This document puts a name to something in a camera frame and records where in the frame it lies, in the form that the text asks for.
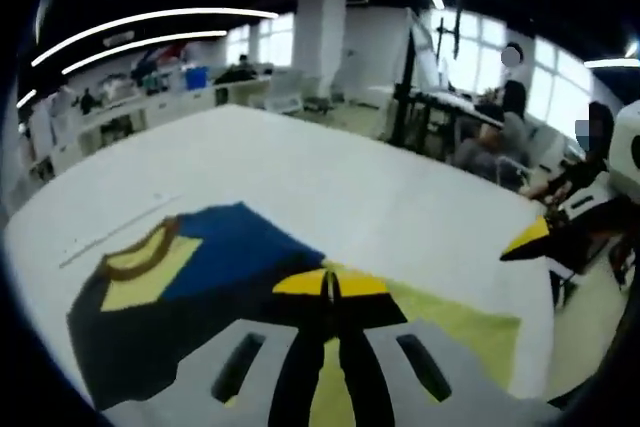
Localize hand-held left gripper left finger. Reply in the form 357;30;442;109
105;268;339;427

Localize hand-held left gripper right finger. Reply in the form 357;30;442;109
332;269;562;427

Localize blue yellow grey garment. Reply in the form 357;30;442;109
66;201;524;427

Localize black metal rack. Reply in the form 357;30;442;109
392;26;501;158

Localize large monitor screen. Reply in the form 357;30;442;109
407;11;447;94

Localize white counter desks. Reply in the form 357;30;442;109
29;74;274;173

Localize narrow white pillar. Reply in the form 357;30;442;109
294;0;347;104

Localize long ceiling light strip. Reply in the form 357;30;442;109
30;7;279;68

